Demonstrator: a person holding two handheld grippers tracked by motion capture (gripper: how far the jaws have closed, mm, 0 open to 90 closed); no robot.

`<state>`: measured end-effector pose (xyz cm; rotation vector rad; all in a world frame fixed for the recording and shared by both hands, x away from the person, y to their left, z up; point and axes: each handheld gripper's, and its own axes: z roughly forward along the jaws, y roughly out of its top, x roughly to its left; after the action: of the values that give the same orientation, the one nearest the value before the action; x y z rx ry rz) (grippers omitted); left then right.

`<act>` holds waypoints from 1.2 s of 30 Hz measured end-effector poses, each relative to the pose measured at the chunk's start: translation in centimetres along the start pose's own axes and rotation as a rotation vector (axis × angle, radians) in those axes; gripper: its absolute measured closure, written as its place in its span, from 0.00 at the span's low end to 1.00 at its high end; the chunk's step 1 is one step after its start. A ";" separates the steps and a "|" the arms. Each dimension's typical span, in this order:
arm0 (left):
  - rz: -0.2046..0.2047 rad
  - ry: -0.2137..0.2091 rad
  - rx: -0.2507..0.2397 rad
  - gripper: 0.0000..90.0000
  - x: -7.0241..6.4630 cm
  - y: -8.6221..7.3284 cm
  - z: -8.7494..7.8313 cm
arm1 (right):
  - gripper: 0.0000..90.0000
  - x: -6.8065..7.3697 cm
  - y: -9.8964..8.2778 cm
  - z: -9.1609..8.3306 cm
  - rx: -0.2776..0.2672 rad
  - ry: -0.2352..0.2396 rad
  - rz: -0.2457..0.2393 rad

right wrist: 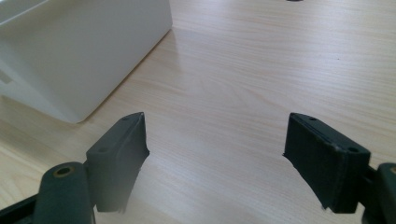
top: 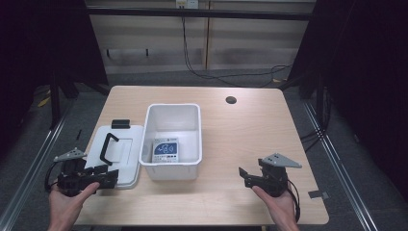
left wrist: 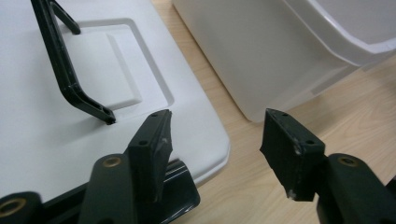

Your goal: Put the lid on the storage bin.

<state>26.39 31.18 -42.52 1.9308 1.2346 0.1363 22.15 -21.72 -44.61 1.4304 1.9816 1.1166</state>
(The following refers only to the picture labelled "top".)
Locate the white plastic storage bin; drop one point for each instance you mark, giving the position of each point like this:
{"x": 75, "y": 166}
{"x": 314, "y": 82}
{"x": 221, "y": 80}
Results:
{"x": 173, "y": 120}

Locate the black horizontal frame bar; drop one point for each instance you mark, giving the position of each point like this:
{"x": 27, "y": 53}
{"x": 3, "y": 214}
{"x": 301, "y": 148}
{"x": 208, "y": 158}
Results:
{"x": 198, "y": 13}

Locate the person's left hand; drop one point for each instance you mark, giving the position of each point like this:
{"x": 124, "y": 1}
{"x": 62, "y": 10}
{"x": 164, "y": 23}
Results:
{"x": 64, "y": 208}

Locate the metal floor rail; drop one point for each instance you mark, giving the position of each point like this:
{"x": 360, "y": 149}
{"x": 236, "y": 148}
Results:
{"x": 340, "y": 166}
{"x": 35, "y": 160}

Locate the grey floor tape piece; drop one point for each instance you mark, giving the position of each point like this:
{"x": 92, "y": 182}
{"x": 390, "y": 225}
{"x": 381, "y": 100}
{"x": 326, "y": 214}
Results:
{"x": 318, "y": 194}

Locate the black curtain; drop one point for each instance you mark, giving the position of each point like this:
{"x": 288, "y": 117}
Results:
{"x": 38, "y": 48}
{"x": 365, "y": 80}

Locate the dark round table grommet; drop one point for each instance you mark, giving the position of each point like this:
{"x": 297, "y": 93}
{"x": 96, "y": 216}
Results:
{"x": 231, "y": 99}

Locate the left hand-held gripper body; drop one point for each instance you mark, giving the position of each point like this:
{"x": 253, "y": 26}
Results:
{"x": 73, "y": 179}

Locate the yellow floor tape piece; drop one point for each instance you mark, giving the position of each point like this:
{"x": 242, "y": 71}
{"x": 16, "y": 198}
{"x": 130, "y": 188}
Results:
{"x": 44, "y": 101}

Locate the black stand post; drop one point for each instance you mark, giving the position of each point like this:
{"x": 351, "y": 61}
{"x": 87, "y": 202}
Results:
{"x": 55, "y": 102}

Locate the person's right hand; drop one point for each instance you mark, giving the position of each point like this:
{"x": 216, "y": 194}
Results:
{"x": 282, "y": 210}

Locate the white wall socket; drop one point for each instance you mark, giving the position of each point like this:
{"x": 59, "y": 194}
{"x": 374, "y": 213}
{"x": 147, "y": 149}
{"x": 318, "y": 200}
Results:
{"x": 187, "y": 4}

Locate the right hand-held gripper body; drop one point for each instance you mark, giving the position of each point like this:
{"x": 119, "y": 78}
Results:
{"x": 275, "y": 179}

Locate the blue and white packet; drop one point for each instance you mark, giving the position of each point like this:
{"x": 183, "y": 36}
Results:
{"x": 165, "y": 150}

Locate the small black floor strip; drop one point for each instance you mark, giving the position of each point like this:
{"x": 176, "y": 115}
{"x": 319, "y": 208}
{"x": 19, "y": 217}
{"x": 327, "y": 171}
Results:
{"x": 79, "y": 134}

